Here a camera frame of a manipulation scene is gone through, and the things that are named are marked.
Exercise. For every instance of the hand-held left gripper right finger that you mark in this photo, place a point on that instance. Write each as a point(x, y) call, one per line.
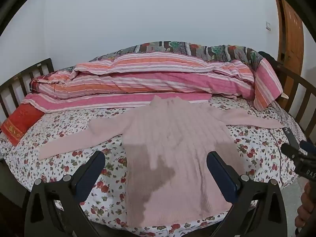
point(220, 175)

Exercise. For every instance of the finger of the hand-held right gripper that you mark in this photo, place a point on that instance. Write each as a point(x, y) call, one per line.
point(290, 138)
point(308, 147)

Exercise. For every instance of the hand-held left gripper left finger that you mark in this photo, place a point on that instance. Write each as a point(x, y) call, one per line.
point(90, 175)

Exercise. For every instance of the pink knit sweater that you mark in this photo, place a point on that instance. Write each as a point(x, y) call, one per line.
point(177, 138)

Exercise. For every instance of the person's right hand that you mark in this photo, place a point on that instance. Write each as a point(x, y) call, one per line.
point(308, 207)

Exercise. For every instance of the floral bed sheet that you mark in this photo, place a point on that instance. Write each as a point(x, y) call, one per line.
point(61, 148)

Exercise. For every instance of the dark cloth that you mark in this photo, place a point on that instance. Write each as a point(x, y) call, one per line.
point(269, 57)

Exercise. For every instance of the red embroidered pillow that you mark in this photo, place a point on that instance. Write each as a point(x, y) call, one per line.
point(21, 122)

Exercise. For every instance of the brown wooden door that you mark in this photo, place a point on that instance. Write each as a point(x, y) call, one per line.
point(291, 44)

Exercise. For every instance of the pink striped quilt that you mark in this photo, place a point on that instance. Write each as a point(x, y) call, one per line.
point(153, 84)

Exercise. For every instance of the dark wooden headboard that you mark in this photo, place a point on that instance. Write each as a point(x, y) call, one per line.
point(14, 84)

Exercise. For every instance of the floral patchwork quilt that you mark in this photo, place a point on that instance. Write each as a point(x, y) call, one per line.
point(205, 50)

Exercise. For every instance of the white wall switch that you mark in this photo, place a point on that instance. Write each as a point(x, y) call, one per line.
point(268, 26)

